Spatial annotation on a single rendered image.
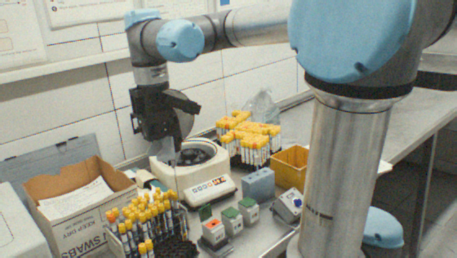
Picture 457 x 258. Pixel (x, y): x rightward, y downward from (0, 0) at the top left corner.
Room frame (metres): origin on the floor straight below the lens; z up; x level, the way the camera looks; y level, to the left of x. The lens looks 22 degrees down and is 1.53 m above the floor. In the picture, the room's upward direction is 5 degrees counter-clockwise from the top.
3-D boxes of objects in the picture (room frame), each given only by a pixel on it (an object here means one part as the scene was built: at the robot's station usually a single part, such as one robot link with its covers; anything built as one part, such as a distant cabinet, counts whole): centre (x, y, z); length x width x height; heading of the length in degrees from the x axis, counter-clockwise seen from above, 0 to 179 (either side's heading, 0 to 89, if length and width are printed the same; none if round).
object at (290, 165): (1.05, -0.24, 0.93); 0.13 x 0.13 x 0.10; 35
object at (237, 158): (1.22, -0.08, 0.89); 0.17 x 0.09 x 0.02; 56
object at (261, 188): (0.95, -0.09, 0.92); 0.10 x 0.07 x 0.10; 124
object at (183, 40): (0.70, 0.07, 1.43); 0.11 x 0.11 x 0.08; 39
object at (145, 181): (1.02, 0.28, 0.92); 0.24 x 0.12 x 0.10; 39
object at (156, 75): (0.76, 0.14, 1.36); 0.08 x 0.08 x 0.05
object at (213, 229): (0.77, 0.05, 0.92); 0.05 x 0.04 x 0.06; 39
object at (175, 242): (0.73, 0.19, 0.93); 0.17 x 0.09 x 0.11; 130
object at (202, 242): (0.77, 0.05, 0.89); 0.09 x 0.05 x 0.04; 39
